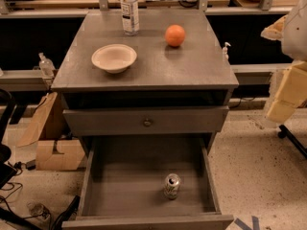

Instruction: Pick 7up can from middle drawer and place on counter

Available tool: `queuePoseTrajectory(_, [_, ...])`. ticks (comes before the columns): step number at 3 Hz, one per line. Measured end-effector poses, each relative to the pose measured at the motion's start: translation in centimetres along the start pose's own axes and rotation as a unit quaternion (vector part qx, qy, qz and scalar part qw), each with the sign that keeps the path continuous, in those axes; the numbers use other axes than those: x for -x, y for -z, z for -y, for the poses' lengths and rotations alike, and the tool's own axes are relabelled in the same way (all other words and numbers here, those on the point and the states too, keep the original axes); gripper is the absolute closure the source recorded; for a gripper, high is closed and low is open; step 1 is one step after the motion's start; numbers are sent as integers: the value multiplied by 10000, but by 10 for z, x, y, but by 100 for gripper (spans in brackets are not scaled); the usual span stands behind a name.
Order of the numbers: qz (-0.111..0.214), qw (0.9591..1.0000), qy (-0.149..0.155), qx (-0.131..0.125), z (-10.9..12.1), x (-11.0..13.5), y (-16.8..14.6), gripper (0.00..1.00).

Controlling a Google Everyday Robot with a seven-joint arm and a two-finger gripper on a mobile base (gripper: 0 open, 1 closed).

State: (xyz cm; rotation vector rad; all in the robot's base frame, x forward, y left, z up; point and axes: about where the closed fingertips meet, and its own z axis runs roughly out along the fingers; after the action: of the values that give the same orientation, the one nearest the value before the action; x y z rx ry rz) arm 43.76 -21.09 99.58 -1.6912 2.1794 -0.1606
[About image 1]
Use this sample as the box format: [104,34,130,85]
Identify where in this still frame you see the black floor cables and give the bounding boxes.
[0,160,81,230]

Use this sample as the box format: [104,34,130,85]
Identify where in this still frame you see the small white pump bottle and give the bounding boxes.
[222,42,231,60]

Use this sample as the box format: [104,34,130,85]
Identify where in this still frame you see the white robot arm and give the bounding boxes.
[261,0,307,124]

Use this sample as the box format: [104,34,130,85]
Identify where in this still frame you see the black chair leg with caster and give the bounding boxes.
[277,125,307,159]

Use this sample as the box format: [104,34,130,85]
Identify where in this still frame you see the brown cardboard box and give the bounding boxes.
[17,92,85,171]

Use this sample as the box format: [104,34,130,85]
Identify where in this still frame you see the orange fruit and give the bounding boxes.
[164,25,185,47]

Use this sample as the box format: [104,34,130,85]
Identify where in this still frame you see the clear plastic water bottle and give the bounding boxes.
[120,0,139,35]

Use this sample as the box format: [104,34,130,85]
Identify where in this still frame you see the clear sanitizer pump bottle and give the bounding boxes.
[38,53,56,78]

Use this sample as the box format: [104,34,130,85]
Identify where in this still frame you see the black office chair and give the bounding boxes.
[0,89,16,188]

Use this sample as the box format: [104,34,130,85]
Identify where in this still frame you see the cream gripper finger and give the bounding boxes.
[266,60,307,124]

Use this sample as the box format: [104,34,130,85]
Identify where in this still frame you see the open grey middle drawer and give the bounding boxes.
[62,135,233,230]

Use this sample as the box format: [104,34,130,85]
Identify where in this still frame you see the round metal drawer knob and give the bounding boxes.
[143,119,153,127]

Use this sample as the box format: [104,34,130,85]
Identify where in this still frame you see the grey wooden drawer cabinet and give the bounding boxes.
[52,9,238,147]

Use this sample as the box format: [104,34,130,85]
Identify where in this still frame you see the green 7up soda can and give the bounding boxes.
[164,173,181,200]

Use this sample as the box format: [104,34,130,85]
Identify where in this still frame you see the closed grey top drawer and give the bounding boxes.
[63,106,228,136]

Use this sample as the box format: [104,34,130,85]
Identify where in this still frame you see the white paper bowl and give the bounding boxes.
[91,44,137,74]

